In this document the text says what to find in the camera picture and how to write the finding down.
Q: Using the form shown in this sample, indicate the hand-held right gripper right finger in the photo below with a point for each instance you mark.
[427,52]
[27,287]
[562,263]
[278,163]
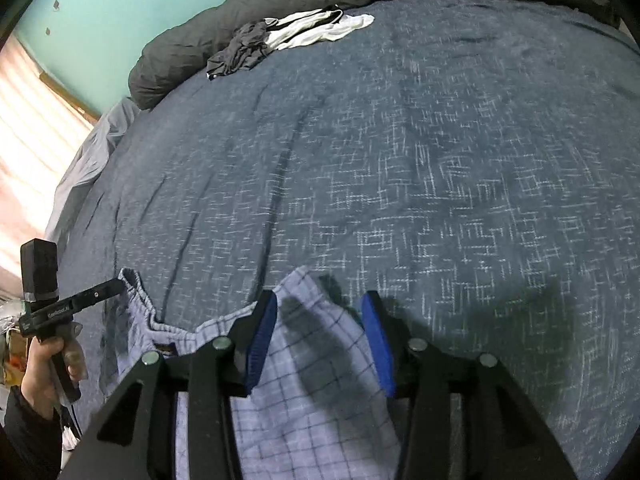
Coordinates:
[376,342]

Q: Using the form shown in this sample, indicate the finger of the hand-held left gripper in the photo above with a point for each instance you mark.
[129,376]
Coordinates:
[105,291]

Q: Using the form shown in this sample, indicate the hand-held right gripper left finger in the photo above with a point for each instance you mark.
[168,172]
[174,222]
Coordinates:
[262,342]

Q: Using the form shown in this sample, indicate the blue plaid shorts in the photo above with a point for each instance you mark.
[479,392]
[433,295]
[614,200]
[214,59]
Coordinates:
[280,435]

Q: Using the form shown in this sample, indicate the person's left forearm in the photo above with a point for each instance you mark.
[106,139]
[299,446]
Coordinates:
[30,442]

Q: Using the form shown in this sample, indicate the person's left hand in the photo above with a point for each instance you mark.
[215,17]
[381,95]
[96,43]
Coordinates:
[37,375]

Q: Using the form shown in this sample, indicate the grey bed sheet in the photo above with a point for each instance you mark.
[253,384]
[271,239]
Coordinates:
[85,160]

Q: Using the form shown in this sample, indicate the dark blue patterned blanket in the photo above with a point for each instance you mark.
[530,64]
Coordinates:
[450,160]

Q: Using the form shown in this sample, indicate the dark grey rolled duvet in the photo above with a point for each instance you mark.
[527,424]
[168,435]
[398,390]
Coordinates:
[175,55]

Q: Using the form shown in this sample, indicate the dark grey crumpled garment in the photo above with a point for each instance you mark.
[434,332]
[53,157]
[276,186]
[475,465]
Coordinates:
[240,47]

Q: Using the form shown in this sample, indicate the white black-trimmed garment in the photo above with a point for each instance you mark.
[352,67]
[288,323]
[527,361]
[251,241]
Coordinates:
[320,30]

